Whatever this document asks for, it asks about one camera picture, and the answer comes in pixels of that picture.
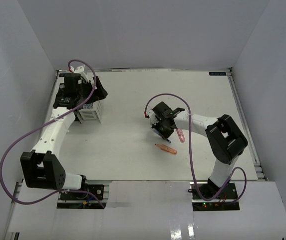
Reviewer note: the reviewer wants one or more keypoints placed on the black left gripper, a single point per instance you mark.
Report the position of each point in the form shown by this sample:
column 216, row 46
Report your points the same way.
column 99, row 93

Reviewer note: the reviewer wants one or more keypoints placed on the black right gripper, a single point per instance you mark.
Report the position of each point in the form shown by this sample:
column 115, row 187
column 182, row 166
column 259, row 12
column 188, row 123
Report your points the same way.
column 165, row 135

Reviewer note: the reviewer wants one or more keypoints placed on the blue white tape roll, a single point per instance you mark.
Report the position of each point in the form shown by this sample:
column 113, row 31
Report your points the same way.
column 88, row 106

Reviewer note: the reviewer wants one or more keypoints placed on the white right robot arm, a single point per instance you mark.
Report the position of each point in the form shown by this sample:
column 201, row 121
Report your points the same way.
column 225, row 138

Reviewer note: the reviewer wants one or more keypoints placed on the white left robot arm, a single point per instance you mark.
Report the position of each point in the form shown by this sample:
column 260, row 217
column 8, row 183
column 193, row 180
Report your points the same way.
column 41, row 166

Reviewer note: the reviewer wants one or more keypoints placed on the pink highlighter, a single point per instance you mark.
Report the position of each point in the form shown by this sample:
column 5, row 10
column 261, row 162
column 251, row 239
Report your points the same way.
column 180, row 135

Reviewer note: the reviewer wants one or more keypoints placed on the orange highlighter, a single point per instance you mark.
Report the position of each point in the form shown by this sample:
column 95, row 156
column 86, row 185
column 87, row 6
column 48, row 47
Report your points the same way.
column 166, row 148

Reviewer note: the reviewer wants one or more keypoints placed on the white slotted organizer box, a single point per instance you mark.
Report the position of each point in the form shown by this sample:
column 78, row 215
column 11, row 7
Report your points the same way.
column 91, row 114

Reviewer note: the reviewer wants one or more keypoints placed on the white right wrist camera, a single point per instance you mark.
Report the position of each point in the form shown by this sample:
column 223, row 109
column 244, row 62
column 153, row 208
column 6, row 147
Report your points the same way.
column 150, row 115

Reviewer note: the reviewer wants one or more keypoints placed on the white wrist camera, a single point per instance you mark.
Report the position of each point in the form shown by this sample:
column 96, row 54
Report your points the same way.
column 81, row 70
column 150, row 115

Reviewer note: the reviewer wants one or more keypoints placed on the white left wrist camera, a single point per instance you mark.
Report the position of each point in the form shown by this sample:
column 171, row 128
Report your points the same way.
column 81, row 70

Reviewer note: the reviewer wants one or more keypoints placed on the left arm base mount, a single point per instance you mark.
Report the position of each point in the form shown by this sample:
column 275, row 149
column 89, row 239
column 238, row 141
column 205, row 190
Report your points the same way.
column 92, row 196

